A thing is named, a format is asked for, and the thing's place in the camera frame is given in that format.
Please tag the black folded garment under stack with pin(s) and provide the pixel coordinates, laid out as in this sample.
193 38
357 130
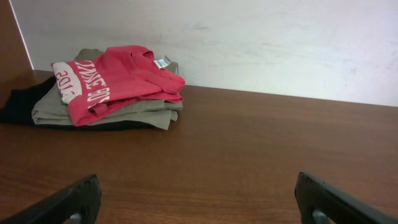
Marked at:
18 108

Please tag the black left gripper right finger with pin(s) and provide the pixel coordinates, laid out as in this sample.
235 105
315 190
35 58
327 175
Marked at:
320 202

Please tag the red folded printed t-shirt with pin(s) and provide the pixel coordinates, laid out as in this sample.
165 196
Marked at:
93 89

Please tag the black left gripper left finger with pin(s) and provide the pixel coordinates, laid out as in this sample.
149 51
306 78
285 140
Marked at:
77 203

